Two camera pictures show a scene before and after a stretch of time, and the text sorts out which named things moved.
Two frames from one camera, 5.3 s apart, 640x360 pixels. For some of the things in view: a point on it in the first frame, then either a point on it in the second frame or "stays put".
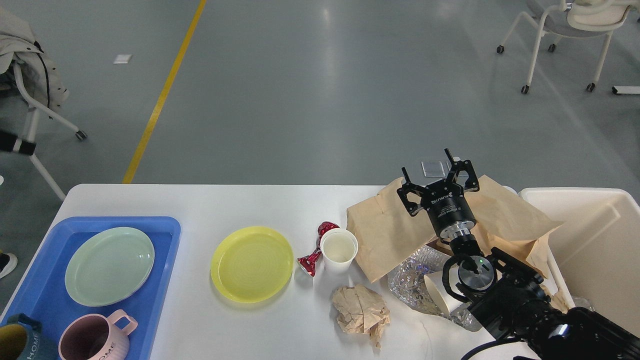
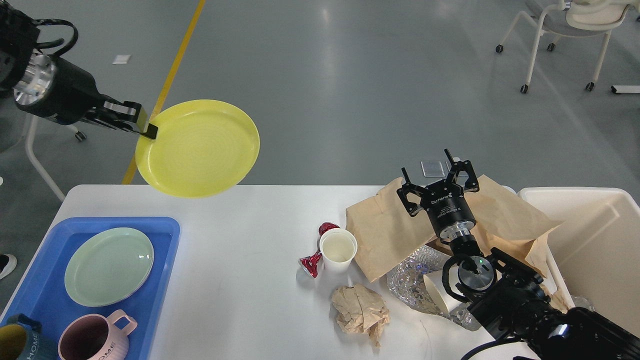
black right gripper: (448, 209) stays put
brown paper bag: (383, 233) stays put
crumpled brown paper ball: (362, 310) stays put
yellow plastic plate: (252, 264) -> (203, 148)
